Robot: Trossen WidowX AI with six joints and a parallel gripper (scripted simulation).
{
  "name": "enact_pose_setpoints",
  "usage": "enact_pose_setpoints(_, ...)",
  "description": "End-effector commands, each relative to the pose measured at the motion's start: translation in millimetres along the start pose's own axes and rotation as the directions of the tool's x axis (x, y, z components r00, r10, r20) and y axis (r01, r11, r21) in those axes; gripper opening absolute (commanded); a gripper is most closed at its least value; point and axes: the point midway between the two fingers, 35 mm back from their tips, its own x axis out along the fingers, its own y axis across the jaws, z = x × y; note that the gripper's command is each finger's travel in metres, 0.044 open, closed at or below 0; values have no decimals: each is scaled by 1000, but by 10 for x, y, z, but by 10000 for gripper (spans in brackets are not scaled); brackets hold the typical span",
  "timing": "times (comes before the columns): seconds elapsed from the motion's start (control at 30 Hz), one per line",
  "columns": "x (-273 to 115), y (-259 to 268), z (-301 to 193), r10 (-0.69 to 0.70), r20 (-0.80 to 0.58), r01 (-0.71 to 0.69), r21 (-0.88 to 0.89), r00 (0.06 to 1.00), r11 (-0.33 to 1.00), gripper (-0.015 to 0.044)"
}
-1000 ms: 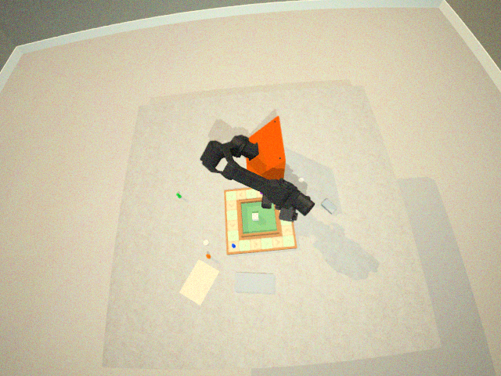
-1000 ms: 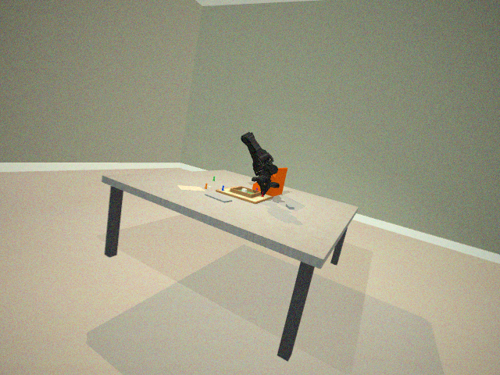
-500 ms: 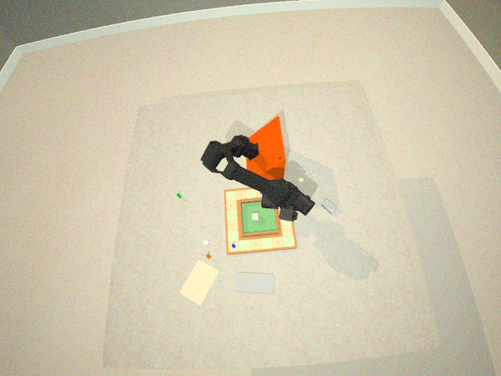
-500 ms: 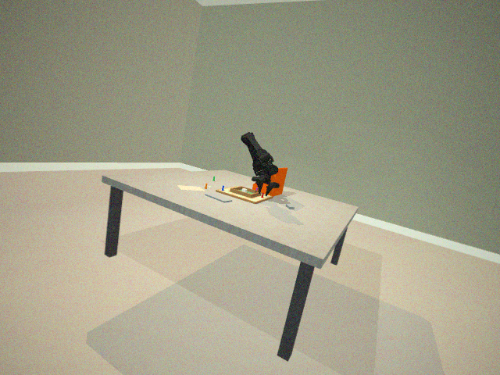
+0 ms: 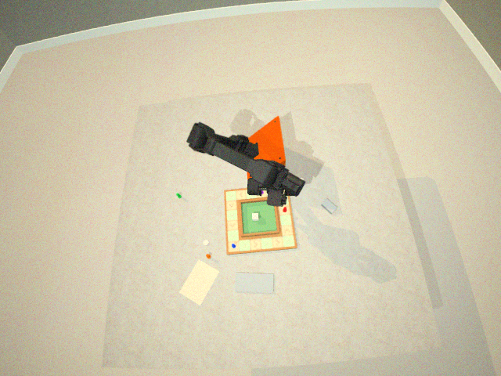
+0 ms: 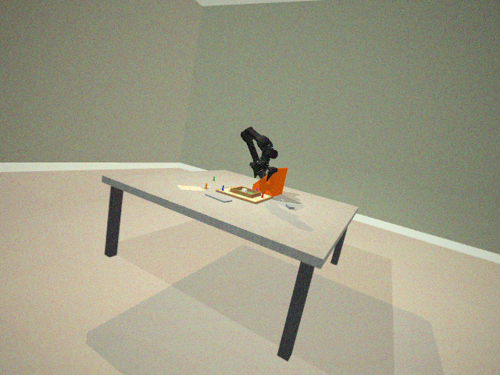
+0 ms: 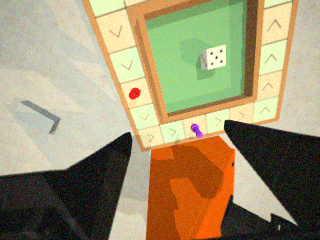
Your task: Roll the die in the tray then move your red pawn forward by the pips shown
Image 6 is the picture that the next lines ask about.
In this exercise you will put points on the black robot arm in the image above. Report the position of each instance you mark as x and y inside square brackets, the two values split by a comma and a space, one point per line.
[262, 141]

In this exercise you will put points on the cream flat rectangle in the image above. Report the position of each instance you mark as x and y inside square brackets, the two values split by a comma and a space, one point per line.
[190, 188]

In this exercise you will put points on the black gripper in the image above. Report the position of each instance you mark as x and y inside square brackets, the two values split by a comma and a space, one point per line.
[271, 169]

